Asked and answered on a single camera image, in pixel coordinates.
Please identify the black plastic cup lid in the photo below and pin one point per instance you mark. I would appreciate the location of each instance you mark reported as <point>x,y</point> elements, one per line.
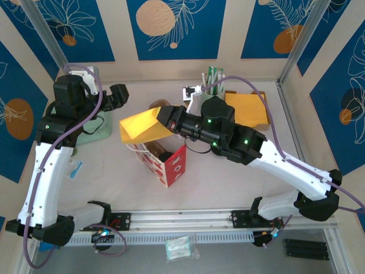
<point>166,157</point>

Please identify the yellow paper napkin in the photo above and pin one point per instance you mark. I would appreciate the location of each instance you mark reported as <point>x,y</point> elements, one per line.
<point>139,125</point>

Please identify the red white paper bag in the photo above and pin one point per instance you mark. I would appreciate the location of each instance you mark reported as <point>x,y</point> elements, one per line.
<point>175,168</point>

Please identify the arm base connector board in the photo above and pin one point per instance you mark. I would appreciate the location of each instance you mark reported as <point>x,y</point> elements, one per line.
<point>103,233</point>
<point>271,234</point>

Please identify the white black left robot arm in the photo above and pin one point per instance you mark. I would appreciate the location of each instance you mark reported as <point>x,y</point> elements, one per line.
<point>48,177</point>

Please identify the mint green straw holder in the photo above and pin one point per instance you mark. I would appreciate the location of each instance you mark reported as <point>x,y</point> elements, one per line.
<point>220,95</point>

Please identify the yellow napkin stack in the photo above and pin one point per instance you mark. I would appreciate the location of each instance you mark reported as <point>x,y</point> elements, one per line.
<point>251,111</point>

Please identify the white wrapped straw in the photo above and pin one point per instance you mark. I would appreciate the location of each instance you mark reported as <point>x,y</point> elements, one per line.
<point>202,79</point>
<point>222,87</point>

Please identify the mint green lunch bag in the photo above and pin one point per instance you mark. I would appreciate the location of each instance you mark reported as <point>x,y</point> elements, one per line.
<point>99,134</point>

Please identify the green sugar stick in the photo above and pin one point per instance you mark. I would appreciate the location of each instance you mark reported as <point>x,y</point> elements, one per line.
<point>217,72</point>
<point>211,72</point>

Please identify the blue white wipe packet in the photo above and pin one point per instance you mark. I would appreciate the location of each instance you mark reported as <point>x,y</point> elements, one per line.
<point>75,168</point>

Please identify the clear plastic bag of packets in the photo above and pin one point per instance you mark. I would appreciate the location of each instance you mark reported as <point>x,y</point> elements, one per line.
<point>179,246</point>

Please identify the blue plastic clip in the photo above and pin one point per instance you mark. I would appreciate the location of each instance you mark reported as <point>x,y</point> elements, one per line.
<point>47,249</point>

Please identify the black plastic strip bundle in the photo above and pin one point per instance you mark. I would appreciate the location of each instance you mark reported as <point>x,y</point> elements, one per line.
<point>306,249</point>

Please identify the aluminium frame post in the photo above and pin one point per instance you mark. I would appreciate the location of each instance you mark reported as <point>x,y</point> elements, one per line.
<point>49,37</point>
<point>306,37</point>

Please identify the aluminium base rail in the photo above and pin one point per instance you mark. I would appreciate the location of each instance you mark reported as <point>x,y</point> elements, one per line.
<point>182,221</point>

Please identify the aluminium frame leg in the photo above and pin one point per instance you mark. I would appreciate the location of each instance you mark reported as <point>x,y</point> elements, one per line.
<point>338,251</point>

